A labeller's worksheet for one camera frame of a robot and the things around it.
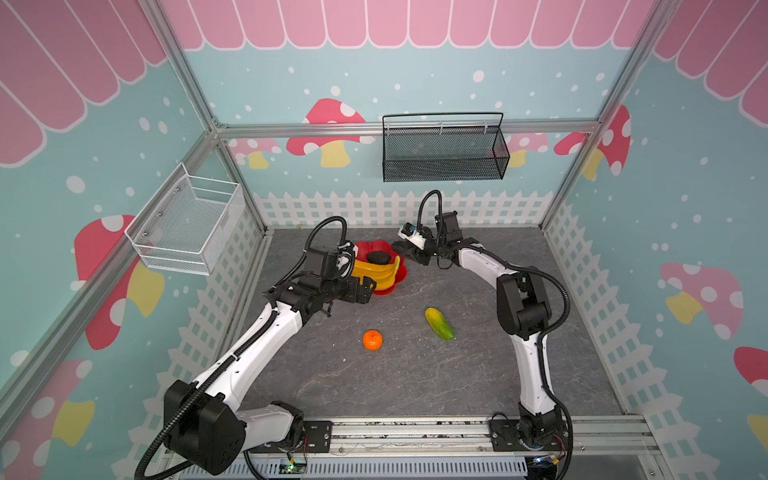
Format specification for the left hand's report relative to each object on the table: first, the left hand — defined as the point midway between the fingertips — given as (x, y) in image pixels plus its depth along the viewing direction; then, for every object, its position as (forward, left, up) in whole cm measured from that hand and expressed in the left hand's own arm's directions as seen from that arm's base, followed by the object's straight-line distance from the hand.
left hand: (359, 286), depth 80 cm
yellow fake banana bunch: (+15, -6, -16) cm, 22 cm away
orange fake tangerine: (-9, -3, -16) cm, 18 cm away
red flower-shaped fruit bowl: (+26, +2, -16) cm, 31 cm away
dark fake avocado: (+23, -4, -16) cm, 28 cm away
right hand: (+22, -13, -8) cm, 27 cm away
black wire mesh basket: (+43, -24, +16) cm, 52 cm away
